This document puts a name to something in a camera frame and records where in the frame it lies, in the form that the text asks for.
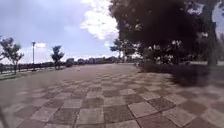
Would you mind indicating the distant buildings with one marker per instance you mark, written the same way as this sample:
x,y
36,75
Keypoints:
x,y
93,60

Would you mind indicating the checkered paved plaza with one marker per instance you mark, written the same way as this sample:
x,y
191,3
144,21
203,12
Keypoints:
x,y
106,100

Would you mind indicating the small tree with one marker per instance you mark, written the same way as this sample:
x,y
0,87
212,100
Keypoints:
x,y
57,54
11,50

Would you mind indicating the large dark tree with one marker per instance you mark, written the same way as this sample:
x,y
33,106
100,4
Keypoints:
x,y
160,26

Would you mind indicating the lamp pole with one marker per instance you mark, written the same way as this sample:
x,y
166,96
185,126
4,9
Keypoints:
x,y
33,55

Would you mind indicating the dark railing fence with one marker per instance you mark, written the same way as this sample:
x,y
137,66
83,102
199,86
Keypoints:
x,y
23,66

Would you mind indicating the planting strip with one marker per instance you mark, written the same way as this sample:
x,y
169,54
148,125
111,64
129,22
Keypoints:
x,y
10,75

